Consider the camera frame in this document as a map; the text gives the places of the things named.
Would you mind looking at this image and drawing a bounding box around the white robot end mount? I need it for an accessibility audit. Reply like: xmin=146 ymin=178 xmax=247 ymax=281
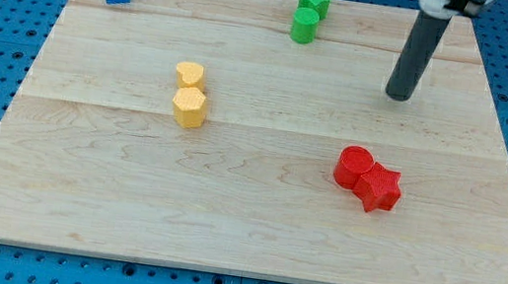
xmin=416 ymin=0 xmax=495 ymax=20

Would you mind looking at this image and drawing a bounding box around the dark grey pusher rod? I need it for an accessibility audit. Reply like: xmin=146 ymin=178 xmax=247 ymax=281
xmin=385 ymin=10 xmax=451 ymax=102

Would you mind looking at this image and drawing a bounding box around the green star block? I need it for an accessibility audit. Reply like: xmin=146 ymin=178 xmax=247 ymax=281
xmin=298 ymin=0 xmax=330 ymax=20

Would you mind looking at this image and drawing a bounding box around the red star block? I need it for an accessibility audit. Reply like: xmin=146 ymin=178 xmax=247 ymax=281
xmin=352 ymin=162 xmax=401 ymax=212

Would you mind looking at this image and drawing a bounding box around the green cylinder block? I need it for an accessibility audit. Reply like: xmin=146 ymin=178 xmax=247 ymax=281
xmin=290 ymin=7 xmax=320 ymax=44

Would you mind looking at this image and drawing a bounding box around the red cylinder block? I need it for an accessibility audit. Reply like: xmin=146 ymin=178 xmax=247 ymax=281
xmin=333 ymin=145 xmax=375 ymax=189

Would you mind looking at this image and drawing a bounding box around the yellow heart block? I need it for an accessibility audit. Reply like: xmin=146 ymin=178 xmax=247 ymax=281
xmin=176 ymin=61 xmax=205 ymax=91

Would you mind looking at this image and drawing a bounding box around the yellow hexagon block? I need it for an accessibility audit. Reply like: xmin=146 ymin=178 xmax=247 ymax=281
xmin=172 ymin=87 xmax=207 ymax=129

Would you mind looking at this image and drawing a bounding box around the wooden board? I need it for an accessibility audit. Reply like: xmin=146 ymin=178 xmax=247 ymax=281
xmin=0 ymin=0 xmax=508 ymax=284

